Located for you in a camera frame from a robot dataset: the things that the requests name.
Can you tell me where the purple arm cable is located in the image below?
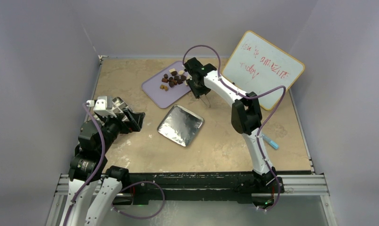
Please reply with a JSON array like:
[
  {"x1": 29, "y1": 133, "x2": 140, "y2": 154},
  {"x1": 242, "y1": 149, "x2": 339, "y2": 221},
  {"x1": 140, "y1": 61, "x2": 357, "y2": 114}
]
[
  {"x1": 182, "y1": 45, "x2": 287, "y2": 213},
  {"x1": 62, "y1": 102, "x2": 166, "y2": 226}
]

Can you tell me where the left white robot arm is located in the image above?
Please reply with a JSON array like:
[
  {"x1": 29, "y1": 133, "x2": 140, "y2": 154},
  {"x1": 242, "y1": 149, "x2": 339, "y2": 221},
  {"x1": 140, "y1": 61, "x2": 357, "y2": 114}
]
[{"x1": 60, "y1": 105, "x2": 145, "y2": 226}]

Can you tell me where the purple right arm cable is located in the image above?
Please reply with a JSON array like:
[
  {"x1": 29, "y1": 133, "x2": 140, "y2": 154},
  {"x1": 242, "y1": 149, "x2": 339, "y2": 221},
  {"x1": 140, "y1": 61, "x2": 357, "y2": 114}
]
[{"x1": 182, "y1": 45, "x2": 287, "y2": 213}]

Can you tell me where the yellow framed whiteboard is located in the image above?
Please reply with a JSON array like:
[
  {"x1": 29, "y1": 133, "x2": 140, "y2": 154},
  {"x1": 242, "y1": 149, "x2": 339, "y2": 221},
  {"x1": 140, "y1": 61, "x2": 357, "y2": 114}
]
[{"x1": 222, "y1": 31, "x2": 305, "y2": 94}]

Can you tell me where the silver square tin lid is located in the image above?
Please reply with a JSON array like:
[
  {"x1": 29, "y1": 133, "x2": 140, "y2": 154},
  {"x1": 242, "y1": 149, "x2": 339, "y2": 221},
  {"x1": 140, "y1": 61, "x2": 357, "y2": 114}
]
[{"x1": 157, "y1": 105, "x2": 205, "y2": 147}]

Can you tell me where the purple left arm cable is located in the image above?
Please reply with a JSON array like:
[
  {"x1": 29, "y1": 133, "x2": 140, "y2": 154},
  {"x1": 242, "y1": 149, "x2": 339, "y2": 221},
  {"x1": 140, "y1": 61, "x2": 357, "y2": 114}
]
[{"x1": 62, "y1": 102, "x2": 166, "y2": 226}]

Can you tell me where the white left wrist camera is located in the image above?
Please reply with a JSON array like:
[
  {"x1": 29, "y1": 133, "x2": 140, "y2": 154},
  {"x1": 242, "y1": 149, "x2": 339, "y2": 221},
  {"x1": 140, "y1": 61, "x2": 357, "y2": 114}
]
[{"x1": 85, "y1": 96, "x2": 116, "y2": 117}]

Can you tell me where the pink divided chocolate tin box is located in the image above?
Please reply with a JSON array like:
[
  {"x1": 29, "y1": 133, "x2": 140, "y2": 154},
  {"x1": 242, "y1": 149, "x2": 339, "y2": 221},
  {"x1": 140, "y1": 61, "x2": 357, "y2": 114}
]
[{"x1": 94, "y1": 97, "x2": 129, "y2": 124}]

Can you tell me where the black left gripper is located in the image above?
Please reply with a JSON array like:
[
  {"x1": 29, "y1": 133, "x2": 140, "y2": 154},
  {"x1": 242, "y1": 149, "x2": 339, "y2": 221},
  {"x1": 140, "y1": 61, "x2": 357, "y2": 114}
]
[{"x1": 97, "y1": 107, "x2": 144, "y2": 153}]

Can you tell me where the light blue marker pen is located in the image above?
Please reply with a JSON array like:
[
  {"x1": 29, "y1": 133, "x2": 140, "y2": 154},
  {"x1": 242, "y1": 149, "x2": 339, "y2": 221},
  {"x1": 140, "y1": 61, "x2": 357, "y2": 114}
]
[{"x1": 262, "y1": 133, "x2": 279, "y2": 150}]

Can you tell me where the lavender plastic tray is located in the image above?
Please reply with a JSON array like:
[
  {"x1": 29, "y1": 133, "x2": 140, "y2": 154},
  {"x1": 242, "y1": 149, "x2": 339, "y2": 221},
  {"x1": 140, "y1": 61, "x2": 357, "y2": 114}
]
[{"x1": 142, "y1": 61, "x2": 191, "y2": 109}]

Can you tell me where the aluminium frame rail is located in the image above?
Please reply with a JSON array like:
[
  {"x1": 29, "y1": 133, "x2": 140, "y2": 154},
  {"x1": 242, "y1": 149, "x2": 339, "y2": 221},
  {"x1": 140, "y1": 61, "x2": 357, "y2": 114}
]
[{"x1": 54, "y1": 173, "x2": 330, "y2": 197}]

